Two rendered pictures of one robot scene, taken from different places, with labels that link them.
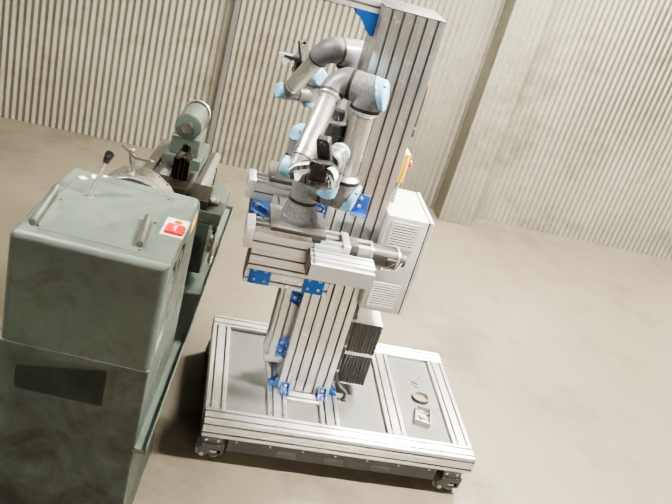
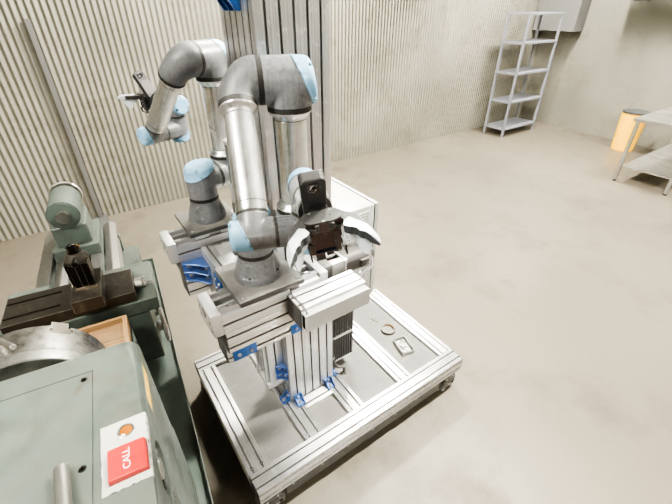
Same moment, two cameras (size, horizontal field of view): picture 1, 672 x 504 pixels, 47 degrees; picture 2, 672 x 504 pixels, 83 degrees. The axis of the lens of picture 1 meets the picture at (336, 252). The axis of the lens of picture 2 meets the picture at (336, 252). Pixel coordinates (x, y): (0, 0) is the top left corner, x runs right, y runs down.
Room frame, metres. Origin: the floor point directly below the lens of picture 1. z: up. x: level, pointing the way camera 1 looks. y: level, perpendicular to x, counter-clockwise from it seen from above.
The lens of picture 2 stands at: (1.78, 0.33, 1.91)
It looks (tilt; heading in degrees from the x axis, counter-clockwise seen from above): 33 degrees down; 338
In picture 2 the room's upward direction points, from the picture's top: straight up
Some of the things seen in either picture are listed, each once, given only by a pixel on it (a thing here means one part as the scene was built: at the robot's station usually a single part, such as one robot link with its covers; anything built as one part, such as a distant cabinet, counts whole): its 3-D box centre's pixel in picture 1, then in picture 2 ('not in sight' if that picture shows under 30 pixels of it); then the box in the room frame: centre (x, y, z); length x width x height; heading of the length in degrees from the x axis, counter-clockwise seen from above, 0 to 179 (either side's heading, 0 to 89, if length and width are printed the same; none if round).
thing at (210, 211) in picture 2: not in sight; (205, 205); (3.31, 0.29, 1.21); 0.15 x 0.15 x 0.10
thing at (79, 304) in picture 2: (178, 183); (88, 289); (3.20, 0.78, 1.00); 0.20 x 0.10 x 0.05; 6
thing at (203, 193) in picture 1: (164, 187); (73, 299); (3.23, 0.84, 0.95); 0.43 x 0.18 x 0.04; 96
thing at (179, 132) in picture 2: (308, 94); (175, 128); (3.60, 0.34, 1.46); 0.11 x 0.08 x 0.11; 124
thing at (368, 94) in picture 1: (354, 144); (291, 160); (2.81, 0.05, 1.54); 0.15 x 0.12 x 0.55; 81
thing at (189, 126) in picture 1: (190, 132); (70, 218); (3.86, 0.93, 1.01); 0.30 x 0.20 x 0.29; 6
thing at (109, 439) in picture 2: (173, 234); (130, 459); (2.26, 0.53, 1.23); 0.13 x 0.08 x 0.06; 6
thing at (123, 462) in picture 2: (174, 230); (128, 461); (2.24, 0.53, 1.26); 0.06 x 0.06 x 0.02; 6
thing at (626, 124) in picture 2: not in sight; (628, 130); (5.57, -6.08, 0.29); 0.36 x 0.36 x 0.57
